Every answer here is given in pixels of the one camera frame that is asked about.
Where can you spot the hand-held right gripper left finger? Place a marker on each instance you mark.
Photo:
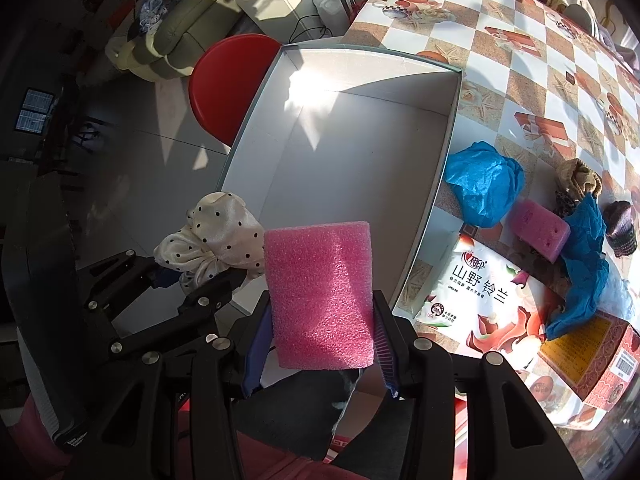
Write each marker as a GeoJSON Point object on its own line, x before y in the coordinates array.
{"type": "Point", "coordinates": [255, 345]}

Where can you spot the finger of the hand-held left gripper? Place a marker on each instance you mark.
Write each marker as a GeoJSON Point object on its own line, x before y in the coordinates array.
{"type": "Point", "coordinates": [200, 305]}
{"type": "Point", "coordinates": [125, 272]}

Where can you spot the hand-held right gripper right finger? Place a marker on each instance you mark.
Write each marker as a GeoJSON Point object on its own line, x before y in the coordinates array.
{"type": "Point", "coordinates": [386, 360]}

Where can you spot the polka dot white scrunchie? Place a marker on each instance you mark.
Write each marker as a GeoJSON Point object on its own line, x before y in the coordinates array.
{"type": "Point", "coordinates": [220, 230]}

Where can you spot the pink foam block with holes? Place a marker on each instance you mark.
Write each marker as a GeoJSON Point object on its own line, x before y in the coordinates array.
{"type": "Point", "coordinates": [537, 230]}

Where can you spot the white cardboard box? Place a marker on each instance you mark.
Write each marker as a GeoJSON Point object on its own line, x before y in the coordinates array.
{"type": "Point", "coordinates": [350, 160]}

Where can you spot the black and pink knit hat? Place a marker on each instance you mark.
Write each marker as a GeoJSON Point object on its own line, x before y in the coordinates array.
{"type": "Point", "coordinates": [567, 205]}

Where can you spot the striped knit hat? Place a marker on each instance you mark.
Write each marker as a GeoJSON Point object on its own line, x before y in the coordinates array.
{"type": "Point", "coordinates": [621, 232]}

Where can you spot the beige knitted cloth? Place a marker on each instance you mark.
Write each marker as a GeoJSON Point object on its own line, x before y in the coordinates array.
{"type": "Point", "coordinates": [580, 175]}

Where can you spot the dark grey cloth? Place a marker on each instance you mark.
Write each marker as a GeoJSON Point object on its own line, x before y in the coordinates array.
{"type": "Point", "coordinates": [300, 400]}

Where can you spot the white floral tissue pack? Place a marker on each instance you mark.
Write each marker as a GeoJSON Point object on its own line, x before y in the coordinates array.
{"type": "Point", "coordinates": [475, 285]}

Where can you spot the crumpled blue bag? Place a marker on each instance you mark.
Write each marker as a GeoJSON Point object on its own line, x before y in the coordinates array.
{"type": "Point", "coordinates": [480, 180]}
{"type": "Point", "coordinates": [585, 270]}

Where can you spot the red patterned carton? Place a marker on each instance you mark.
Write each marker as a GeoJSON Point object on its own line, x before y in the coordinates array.
{"type": "Point", "coordinates": [590, 360]}

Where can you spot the red plastic chair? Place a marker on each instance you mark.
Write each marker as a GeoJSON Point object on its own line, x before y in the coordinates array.
{"type": "Point", "coordinates": [225, 85]}

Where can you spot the green leather sofa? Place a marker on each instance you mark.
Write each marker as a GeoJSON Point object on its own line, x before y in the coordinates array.
{"type": "Point", "coordinates": [175, 35]}

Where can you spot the blue dark clothes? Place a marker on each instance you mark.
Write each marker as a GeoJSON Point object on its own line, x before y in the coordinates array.
{"type": "Point", "coordinates": [150, 10]}

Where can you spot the table with checkered tablecloth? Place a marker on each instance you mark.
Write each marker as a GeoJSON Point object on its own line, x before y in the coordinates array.
{"type": "Point", "coordinates": [500, 70]}

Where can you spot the plastic jug with blue cap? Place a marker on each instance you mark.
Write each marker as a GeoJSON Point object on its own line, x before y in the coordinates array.
{"type": "Point", "coordinates": [327, 2]}

